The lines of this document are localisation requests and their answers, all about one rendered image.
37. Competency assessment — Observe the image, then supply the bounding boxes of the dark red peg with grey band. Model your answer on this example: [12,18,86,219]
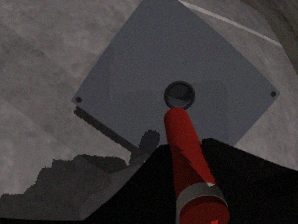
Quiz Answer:
[165,107,230,224]

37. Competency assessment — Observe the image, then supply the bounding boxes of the dark grey square panel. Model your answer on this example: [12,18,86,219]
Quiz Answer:
[71,0,281,156]

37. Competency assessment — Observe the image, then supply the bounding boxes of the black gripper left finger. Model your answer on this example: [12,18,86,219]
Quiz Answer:
[0,144,177,224]

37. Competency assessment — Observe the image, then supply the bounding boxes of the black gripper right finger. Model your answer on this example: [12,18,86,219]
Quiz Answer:
[202,137,298,224]

